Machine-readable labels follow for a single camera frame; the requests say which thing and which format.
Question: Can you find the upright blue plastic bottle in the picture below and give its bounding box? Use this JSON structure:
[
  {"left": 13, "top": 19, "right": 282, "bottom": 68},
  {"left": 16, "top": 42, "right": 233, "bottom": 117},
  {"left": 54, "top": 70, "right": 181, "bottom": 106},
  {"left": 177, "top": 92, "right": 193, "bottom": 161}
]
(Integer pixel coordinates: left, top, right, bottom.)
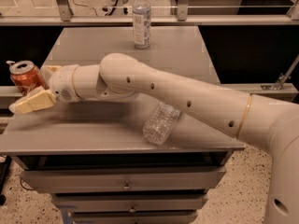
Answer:
[{"left": 132, "top": 0, "right": 151, "bottom": 49}]

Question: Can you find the red coke can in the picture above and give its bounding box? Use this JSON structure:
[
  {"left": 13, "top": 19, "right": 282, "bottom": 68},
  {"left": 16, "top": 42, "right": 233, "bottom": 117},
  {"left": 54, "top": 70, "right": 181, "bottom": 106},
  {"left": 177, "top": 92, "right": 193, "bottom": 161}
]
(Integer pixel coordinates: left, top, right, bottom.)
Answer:
[{"left": 9, "top": 61, "right": 48, "bottom": 96}]

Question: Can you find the metal railing frame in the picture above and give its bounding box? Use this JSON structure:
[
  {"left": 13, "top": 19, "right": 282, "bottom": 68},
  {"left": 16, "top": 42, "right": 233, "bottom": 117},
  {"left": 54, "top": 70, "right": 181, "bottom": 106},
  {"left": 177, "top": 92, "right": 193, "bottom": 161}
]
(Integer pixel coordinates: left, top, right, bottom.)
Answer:
[{"left": 0, "top": 0, "right": 299, "bottom": 26}]

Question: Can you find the black floor cable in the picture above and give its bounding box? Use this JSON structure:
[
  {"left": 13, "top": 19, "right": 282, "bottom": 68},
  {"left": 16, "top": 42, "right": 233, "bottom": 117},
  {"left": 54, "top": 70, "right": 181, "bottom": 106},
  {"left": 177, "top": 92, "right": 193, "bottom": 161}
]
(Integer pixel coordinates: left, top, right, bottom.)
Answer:
[{"left": 65, "top": 0, "right": 100, "bottom": 17}]

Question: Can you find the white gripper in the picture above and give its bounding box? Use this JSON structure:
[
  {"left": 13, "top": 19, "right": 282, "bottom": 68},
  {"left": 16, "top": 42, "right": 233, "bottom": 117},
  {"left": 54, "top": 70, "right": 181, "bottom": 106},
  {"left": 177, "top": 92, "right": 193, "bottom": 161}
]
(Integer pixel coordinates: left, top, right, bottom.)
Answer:
[{"left": 8, "top": 64, "right": 80, "bottom": 114}]

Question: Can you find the clear lying water bottle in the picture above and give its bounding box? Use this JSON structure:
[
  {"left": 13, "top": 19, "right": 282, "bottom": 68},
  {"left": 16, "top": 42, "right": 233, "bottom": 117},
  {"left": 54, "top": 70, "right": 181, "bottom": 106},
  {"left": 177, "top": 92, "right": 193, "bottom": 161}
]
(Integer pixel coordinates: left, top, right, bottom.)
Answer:
[{"left": 143, "top": 102, "right": 180, "bottom": 145}]

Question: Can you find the grey drawer cabinet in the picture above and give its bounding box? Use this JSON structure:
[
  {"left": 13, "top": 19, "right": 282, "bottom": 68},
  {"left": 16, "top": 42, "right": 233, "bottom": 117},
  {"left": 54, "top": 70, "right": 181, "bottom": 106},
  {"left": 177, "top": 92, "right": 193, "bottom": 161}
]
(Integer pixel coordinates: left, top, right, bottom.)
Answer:
[{"left": 0, "top": 26, "right": 245, "bottom": 224}]

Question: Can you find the white pump sanitizer bottle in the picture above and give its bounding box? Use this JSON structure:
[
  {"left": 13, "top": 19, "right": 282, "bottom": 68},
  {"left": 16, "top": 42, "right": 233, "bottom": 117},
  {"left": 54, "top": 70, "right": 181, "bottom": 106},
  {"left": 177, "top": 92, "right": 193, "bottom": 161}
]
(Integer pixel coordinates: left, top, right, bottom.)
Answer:
[{"left": 7, "top": 61, "right": 15, "bottom": 66}]

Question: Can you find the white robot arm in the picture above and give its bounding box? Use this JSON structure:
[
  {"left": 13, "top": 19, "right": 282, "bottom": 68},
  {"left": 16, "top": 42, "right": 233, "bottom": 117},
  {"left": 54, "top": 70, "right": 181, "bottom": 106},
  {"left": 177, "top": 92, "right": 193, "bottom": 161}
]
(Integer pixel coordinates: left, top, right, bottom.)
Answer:
[{"left": 9, "top": 53, "right": 299, "bottom": 224}]

